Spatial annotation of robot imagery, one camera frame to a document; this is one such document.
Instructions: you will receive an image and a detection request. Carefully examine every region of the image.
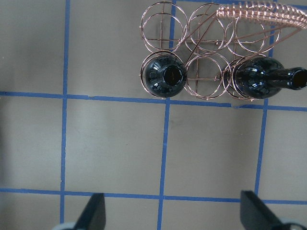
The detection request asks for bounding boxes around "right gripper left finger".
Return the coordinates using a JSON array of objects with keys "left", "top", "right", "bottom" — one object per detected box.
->
[{"left": 74, "top": 193, "right": 106, "bottom": 230}]

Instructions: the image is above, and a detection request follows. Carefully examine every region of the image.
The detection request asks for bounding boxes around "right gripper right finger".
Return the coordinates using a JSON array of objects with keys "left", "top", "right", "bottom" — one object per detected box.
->
[{"left": 240, "top": 190, "right": 283, "bottom": 230}]

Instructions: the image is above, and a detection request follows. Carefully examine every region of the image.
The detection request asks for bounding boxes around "dark wine bottle left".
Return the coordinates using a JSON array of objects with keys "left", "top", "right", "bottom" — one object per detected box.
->
[{"left": 145, "top": 55, "right": 187, "bottom": 98}]

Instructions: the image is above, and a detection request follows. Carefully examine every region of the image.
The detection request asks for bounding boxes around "dark wine bottle right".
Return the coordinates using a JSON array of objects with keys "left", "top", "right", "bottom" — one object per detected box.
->
[{"left": 233, "top": 57, "right": 307, "bottom": 99}]

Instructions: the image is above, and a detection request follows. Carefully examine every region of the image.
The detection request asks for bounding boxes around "dark wine bottle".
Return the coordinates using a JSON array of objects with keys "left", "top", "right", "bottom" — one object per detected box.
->
[
  {"left": 145, "top": 55, "right": 187, "bottom": 98},
  {"left": 233, "top": 57, "right": 307, "bottom": 99}
]

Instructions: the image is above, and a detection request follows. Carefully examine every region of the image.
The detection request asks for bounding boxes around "copper wire bottle basket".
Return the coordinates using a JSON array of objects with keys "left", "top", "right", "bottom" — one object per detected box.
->
[{"left": 140, "top": 1, "right": 307, "bottom": 101}]

